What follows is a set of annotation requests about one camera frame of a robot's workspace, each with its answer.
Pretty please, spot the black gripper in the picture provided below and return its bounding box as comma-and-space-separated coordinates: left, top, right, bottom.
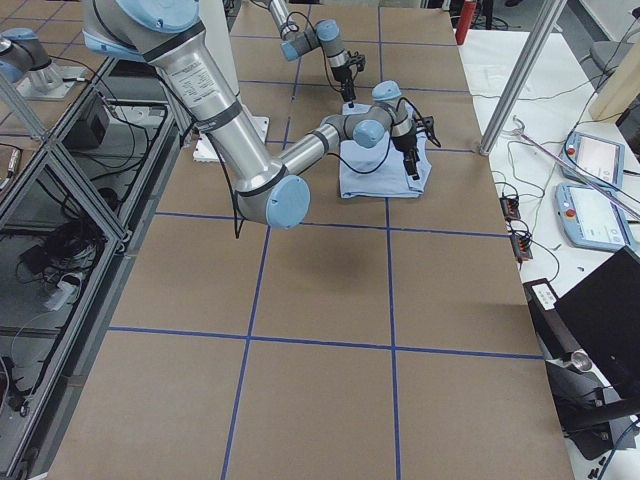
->
329, 50, 366, 107
391, 115, 436, 180

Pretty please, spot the light blue t-shirt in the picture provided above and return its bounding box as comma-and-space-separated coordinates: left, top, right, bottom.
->
339, 120, 432, 199

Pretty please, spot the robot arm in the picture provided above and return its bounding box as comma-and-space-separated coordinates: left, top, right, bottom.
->
253, 0, 366, 107
82, 1, 437, 229

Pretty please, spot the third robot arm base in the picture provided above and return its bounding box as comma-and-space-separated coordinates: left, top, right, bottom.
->
1, 27, 75, 101

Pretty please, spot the red black connector board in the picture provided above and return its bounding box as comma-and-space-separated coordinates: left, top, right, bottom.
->
499, 196, 522, 221

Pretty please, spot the red cylinder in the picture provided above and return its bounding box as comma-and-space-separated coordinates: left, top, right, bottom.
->
455, 0, 476, 46

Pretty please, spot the near teach pendant tablet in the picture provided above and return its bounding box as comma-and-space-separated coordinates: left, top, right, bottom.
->
555, 183, 637, 252

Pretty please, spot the teach pendant tablet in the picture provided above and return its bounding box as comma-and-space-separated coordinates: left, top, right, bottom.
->
561, 132, 625, 188
555, 183, 637, 252

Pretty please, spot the far teach pendant tablet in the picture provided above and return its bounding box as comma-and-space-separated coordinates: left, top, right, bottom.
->
561, 132, 625, 188

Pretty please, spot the metal reacher grabber tool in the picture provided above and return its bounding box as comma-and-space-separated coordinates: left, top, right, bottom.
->
511, 116, 639, 220

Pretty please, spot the black box with label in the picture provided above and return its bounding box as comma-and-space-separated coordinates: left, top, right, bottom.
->
523, 279, 593, 373

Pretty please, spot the grey aluminium frame post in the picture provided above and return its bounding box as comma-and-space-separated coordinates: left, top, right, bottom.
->
479, 0, 567, 156

